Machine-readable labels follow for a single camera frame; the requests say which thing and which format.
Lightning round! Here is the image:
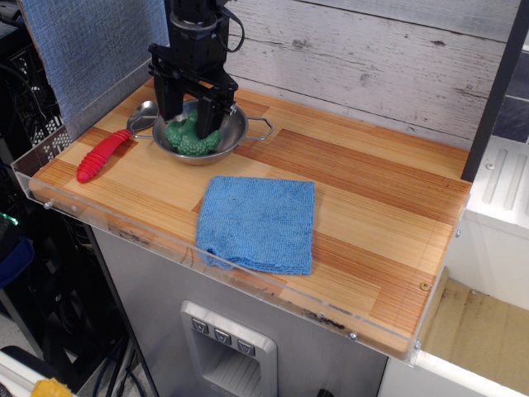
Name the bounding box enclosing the black plastic crate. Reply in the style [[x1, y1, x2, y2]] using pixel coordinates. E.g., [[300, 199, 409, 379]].
[[1, 1, 71, 165]]

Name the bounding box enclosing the red handled metal spoon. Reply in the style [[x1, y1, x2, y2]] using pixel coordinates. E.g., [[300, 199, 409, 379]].
[[76, 101, 159, 183]]

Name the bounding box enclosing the clear acrylic guard rail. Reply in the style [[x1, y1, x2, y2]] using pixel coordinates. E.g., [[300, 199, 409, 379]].
[[11, 53, 466, 368]]

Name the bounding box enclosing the black vertical post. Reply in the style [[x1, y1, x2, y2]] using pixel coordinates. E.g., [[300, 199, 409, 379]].
[[164, 0, 173, 47], [460, 0, 528, 182]]

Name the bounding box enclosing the white toy sink unit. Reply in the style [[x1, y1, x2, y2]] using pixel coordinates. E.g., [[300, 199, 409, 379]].
[[379, 136, 528, 396]]

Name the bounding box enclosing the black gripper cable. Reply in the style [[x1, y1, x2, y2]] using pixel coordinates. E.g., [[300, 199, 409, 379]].
[[221, 3, 245, 54]]

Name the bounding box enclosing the blue microfiber cloth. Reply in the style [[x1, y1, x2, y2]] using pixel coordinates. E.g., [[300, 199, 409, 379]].
[[196, 176, 316, 275]]

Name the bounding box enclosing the black vertical post right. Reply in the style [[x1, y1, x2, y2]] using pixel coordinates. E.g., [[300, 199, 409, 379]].
[[460, 0, 528, 182]]

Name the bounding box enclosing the blue fabric panel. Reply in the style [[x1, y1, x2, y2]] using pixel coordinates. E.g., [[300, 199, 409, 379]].
[[18, 0, 169, 139]]

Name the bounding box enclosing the silver toy fridge cabinet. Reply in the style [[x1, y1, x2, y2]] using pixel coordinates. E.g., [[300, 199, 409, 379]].
[[95, 231, 387, 396]]

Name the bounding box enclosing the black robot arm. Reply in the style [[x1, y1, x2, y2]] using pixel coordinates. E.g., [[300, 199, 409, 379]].
[[149, 0, 245, 139]]

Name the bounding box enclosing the green toy broccoli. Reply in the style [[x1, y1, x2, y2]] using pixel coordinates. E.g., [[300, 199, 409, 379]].
[[164, 109, 222, 157]]

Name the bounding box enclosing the toy water dispenser panel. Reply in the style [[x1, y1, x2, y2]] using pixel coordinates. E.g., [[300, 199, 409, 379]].
[[180, 300, 279, 396]]

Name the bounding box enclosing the stainless steel pot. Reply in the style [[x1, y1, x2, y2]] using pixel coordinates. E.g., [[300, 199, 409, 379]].
[[127, 99, 255, 165]]

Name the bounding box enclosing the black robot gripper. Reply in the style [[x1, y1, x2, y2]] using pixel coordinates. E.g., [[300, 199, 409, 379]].
[[149, 16, 238, 139]]

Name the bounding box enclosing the black vertical post left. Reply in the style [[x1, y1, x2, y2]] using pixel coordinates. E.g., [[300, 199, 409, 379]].
[[164, 0, 173, 47]]

